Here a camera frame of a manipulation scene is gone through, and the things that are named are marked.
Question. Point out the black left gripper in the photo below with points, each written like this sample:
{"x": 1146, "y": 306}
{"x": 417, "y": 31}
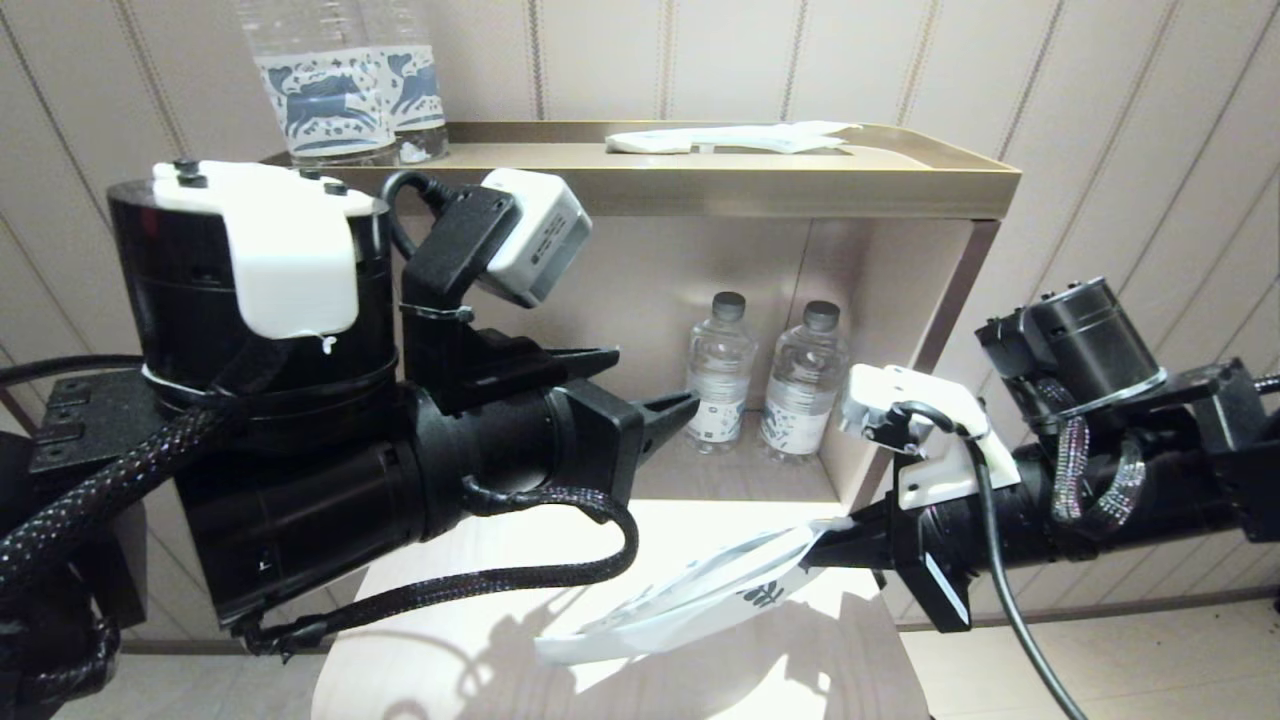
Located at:
{"x": 600, "y": 445}

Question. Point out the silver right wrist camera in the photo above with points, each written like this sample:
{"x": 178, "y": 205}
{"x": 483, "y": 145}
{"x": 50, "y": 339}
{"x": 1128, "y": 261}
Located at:
{"x": 865, "y": 400}

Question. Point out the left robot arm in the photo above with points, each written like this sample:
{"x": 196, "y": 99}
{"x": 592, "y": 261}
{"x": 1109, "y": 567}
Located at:
{"x": 300, "y": 500}

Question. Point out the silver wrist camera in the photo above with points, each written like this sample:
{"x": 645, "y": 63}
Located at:
{"x": 865, "y": 400}
{"x": 540, "y": 240}

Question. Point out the white left arm joint cover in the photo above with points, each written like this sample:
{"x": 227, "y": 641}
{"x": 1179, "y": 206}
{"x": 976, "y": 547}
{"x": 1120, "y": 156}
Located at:
{"x": 290, "y": 270}

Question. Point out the small clear water bottle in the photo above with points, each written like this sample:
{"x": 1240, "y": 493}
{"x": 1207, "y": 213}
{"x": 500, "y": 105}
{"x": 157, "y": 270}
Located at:
{"x": 802, "y": 390}
{"x": 716, "y": 380}

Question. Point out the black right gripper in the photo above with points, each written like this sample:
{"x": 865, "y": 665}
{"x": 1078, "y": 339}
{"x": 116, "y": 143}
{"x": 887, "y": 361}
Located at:
{"x": 940, "y": 590}

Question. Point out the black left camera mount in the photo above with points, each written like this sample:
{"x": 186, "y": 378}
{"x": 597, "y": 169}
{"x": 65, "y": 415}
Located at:
{"x": 460, "y": 350}

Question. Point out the white leaf-print plastic bag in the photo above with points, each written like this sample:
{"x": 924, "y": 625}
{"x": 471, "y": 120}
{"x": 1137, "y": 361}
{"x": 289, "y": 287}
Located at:
{"x": 680, "y": 610}

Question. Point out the large bottle blue deer label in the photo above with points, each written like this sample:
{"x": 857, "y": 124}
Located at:
{"x": 420, "y": 90}
{"x": 325, "y": 95}

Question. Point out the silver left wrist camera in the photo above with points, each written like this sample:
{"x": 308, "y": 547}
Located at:
{"x": 540, "y": 240}

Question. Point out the white packet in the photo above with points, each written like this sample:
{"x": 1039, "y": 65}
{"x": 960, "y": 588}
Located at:
{"x": 770, "y": 137}

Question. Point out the bronze open shelf unit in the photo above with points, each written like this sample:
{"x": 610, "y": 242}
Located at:
{"x": 780, "y": 185}

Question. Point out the white folded sachet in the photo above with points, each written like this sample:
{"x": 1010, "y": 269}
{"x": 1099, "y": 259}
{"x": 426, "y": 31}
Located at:
{"x": 648, "y": 144}

